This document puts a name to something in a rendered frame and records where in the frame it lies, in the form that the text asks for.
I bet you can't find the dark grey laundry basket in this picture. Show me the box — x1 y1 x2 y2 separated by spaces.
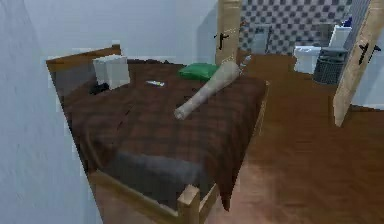
312 46 350 86

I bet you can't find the white pillow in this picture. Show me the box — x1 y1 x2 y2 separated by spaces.
92 54 132 90

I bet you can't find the white toilet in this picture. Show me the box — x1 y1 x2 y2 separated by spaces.
293 25 353 75

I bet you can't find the wooden bed with brown blanket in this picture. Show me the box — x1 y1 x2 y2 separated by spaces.
45 44 271 224

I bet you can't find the small black object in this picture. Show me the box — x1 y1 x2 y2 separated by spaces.
89 82 111 96

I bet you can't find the green cushion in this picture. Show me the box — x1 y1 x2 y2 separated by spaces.
177 62 220 82

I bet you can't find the black door handle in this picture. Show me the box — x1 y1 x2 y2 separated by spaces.
367 44 382 63
213 32 230 51
358 42 370 66

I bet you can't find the light wooden room door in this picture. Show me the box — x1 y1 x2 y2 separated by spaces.
214 0 243 66
332 0 384 128

